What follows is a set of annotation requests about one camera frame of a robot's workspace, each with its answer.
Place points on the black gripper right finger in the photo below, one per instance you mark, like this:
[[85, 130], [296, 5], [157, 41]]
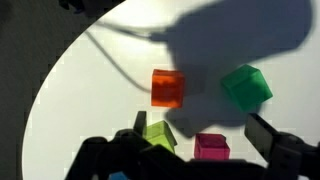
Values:
[[287, 155]]

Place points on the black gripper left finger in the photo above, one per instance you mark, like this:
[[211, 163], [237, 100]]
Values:
[[129, 153]]

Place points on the orange cube block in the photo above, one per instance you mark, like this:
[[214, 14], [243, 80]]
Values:
[[167, 88]]

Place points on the blue cube block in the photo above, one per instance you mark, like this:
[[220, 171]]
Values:
[[118, 176]]

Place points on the magenta cube block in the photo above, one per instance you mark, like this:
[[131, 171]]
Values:
[[211, 146]]

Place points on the yellow cube block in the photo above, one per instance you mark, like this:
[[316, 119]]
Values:
[[160, 134]]

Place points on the round white table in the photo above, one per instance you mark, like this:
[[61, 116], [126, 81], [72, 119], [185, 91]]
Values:
[[105, 77]]

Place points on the green cube block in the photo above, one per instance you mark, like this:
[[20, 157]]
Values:
[[246, 87]]

